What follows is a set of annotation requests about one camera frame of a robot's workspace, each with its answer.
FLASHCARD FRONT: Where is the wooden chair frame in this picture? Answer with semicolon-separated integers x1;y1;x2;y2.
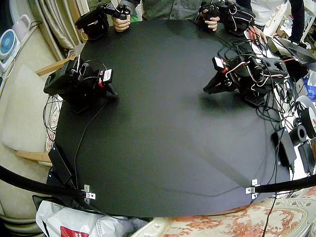
15;55;80;164

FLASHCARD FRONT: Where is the black filament spool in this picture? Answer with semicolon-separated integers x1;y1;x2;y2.
293;95;316;139

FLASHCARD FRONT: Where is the pink plastic appliance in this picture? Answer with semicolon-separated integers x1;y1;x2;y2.
11;13;32;40

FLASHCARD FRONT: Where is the metal mounting bracket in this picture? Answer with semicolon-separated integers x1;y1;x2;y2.
245;179;261;199
83;184;96;204

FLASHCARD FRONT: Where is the white paper sheet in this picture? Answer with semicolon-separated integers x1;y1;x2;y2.
243;29;275;59

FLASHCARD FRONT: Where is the long black cable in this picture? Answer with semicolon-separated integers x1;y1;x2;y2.
261;123;282;237
73;98;110;192

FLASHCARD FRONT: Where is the bystander white shirt torso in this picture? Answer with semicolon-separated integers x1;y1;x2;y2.
250;0;295;28

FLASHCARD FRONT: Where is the white black wrist camera box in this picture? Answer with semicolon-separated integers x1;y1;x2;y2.
212;56;227;73
100;69;115;84

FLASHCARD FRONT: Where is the black tape roll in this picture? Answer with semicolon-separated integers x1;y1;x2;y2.
289;124;308;144

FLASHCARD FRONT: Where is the small blue white fan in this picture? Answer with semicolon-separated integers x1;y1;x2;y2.
0;28;21;73

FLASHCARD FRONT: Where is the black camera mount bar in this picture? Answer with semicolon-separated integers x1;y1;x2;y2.
246;174;316;195
0;164;86;198

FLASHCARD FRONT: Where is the black laptop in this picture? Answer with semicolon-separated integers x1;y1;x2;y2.
267;36;316;66

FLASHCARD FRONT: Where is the white servo cable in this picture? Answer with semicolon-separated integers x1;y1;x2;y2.
225;59;287;92

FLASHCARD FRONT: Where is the operator grey shirt torso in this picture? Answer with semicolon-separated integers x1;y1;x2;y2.
141;0;206;22

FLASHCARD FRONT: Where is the bystander dark sleeved forearm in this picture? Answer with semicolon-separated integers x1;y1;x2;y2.
288;0;306;44

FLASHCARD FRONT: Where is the black power adapter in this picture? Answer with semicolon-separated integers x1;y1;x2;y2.
271;127;297;168
47;144;73;185
297;141;316;174

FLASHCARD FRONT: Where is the operator left hand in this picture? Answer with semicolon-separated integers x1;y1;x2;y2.
204;16;219;32

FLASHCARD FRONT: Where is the white plastic bag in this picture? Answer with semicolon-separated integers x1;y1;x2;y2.
35;199;131;237

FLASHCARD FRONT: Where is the blue white package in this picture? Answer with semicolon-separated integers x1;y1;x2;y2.
302;71;316;102

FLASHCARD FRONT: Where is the operator right hand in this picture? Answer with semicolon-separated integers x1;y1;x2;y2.
113;15;131;33

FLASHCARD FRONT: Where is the thin black looped cable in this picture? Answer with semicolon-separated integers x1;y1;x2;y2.
41;94;63;144

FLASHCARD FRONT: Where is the beige seat cushion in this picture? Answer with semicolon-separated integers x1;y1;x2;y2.
0;64;58;152

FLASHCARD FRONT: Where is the bystander hand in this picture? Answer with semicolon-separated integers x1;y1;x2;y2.
249;24;268;44

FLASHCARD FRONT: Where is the red patterned cream rug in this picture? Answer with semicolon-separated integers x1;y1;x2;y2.
128;195;316;237

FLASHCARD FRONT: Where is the beige curtain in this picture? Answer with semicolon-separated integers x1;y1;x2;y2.
26;0;82;62

